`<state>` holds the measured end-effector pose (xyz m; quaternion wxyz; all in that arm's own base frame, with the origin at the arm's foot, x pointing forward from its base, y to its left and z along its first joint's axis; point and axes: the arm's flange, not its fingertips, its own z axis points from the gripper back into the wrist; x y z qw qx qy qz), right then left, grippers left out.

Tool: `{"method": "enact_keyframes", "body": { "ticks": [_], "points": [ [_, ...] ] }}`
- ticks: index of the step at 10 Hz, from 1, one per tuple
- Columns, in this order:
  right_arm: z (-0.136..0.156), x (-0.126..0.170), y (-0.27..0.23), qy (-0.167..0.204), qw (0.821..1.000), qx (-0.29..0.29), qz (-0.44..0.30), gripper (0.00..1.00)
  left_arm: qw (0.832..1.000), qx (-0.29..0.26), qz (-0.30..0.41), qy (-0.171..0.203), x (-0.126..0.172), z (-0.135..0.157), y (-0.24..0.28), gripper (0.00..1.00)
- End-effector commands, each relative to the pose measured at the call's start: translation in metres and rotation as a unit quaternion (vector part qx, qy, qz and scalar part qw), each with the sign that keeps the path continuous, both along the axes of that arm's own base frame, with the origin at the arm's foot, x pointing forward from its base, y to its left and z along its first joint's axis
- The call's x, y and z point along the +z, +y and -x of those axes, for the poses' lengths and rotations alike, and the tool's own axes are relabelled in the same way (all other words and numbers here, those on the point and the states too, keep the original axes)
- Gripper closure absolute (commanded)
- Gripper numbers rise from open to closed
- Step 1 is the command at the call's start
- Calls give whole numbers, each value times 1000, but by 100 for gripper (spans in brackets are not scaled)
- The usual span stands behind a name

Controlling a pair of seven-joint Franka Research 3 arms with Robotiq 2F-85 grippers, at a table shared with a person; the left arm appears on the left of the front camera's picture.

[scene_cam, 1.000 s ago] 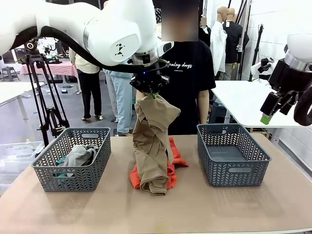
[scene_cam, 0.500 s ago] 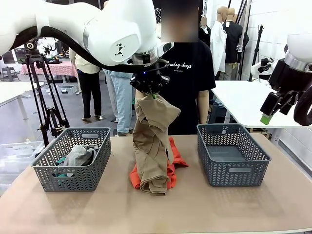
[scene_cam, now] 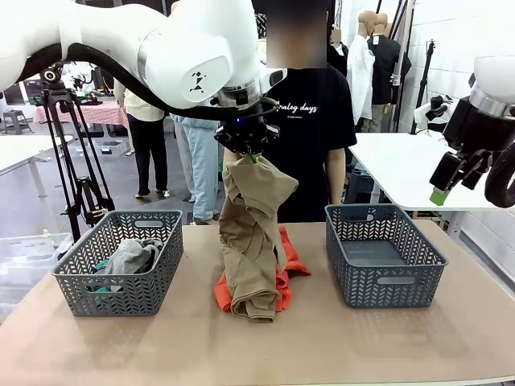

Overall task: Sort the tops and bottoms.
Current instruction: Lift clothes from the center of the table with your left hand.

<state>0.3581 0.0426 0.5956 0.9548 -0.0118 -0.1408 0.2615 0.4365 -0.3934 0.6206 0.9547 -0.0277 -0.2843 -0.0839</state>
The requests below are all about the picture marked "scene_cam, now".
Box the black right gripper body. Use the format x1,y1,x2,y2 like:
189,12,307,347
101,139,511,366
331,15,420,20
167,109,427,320
441,95,515,158

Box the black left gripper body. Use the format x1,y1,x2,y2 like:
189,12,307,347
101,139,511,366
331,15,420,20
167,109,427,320
213,102,282,157

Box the khaki garment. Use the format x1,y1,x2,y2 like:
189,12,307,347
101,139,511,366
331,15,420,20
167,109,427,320
218,154,300,324

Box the orange garment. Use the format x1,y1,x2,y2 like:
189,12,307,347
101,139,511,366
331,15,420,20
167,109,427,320
212,224,313,314

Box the grey garment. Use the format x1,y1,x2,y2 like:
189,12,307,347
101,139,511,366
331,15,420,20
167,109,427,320
103,237,165,282

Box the teal shirt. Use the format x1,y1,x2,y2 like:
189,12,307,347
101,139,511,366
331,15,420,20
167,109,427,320
89,259,122,294

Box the person's left forearm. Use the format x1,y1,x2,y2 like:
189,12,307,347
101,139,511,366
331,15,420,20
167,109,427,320
328,160,346,205

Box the mannequin in light blue fleece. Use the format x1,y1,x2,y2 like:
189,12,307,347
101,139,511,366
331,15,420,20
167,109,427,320
171,114,220,225

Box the white table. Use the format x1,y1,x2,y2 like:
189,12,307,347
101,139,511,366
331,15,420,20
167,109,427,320
0,134,76,198
348,132,508,213

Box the person in black t-shirt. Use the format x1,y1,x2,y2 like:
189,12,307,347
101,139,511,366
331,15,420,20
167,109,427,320
263,0,358,223

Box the black light stand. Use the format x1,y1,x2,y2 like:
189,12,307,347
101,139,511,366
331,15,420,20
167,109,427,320
410,39,438,134

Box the black bin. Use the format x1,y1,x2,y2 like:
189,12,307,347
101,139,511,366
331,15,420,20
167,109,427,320
346,168,375,204

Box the mannequin in beige jacket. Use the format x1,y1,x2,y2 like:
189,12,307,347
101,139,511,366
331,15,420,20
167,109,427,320
113,78,170,199

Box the grey plastic lattice basket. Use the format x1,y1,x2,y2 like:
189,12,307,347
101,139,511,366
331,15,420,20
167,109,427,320
51,209,185,318
324,203,449,310

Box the mannequin in black shirt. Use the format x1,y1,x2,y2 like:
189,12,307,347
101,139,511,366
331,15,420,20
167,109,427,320
368,13,412,133

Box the mannequin in black dress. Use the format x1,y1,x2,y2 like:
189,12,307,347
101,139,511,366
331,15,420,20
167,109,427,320
328,27,350,77

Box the mannequin in white shirt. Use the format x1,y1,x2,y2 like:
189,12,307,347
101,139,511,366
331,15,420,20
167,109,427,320
346,10,377,121

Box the pink checked tablecloth table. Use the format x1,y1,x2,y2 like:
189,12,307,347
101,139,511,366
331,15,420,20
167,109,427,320
34,100,130,130

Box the grey stool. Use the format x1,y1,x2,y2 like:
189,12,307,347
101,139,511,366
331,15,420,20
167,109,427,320
2,110,32,134

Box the clear plastic storage box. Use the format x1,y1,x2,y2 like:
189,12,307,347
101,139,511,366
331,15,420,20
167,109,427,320
0,232,74,322

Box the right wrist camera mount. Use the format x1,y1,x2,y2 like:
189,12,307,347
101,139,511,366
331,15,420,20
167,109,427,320
413,94,458,122

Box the black camera tripod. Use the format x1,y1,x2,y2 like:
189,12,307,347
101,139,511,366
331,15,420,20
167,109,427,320
41,60,117,243

